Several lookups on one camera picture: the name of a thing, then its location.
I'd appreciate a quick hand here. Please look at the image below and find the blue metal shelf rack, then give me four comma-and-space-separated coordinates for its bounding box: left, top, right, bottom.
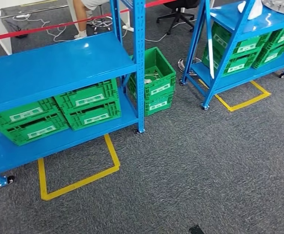
179, 0, 284, 112
0, 0, 146, 188

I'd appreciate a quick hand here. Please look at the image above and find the white curved plastic part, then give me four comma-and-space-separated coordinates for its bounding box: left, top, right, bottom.
237, 0, 264, 21

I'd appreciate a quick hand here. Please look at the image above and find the chrome belt stanchion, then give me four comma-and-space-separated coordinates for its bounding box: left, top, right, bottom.
178, 57, 202, 77

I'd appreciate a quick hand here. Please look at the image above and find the chrome swivel stool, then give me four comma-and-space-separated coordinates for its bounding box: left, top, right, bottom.
91, 4, 113, 34

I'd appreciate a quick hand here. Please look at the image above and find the person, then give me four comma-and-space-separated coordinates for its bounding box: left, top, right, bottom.
72, 0, 111, 40

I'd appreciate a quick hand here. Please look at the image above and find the yellow floor tape square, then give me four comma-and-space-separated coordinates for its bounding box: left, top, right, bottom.
197, 78, 271, 113

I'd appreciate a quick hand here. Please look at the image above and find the red barrier belt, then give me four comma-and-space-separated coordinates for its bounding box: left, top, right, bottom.
0, 0, 177, 43

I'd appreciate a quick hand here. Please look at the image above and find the black router with antennas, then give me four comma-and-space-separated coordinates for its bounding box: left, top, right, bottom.
7, 20, 29, 39

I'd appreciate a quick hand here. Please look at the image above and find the silver plastic wheel hubcap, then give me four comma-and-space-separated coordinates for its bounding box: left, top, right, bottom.
261, 0, 284, 17

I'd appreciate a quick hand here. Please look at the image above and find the small white cable bundle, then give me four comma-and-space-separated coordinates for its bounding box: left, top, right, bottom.
144, 73, 160, 85

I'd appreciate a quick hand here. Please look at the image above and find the white floor cable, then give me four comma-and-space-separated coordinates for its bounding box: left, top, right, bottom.
144, 19, 199, 43
12, 14, 82, 43

